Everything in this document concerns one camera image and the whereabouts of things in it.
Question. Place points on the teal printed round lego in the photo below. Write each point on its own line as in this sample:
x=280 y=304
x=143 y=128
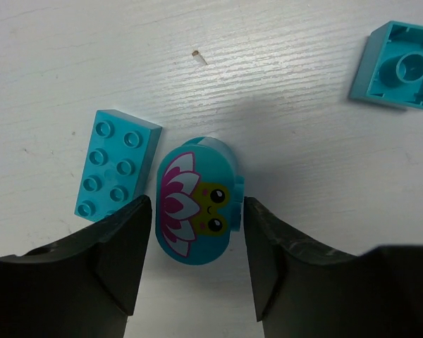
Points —
x=199 y=200

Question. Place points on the teal small lego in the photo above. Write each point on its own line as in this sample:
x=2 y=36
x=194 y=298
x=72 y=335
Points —
x=390 y=72

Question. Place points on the blue long lego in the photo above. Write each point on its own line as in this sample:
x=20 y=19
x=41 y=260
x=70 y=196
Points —
x=117 y=165

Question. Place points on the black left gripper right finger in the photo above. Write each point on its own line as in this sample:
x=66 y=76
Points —
x=304 y=288

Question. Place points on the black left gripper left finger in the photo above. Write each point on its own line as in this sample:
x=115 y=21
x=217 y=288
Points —
x=84 y=285

